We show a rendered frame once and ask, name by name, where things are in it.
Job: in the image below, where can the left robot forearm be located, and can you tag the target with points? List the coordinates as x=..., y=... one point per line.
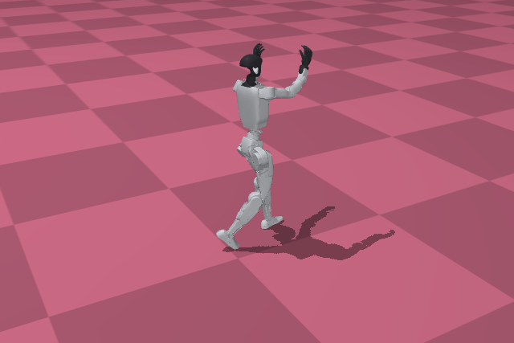
x=256, y=71

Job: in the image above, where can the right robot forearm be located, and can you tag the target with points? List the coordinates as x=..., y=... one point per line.
x=299, y=82

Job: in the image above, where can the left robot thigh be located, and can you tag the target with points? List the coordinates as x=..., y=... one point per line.
x=254, y=167

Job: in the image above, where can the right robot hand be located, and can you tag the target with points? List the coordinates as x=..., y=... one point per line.
x=306, y=58

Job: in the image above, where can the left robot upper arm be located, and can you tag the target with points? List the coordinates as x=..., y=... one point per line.
x=236, y=84

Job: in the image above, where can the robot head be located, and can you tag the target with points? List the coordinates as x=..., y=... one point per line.
x=251, y=61

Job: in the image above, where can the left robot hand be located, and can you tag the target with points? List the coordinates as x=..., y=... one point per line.
x=257, y=50

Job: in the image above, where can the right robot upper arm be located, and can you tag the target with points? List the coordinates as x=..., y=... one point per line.
x=271, y=93

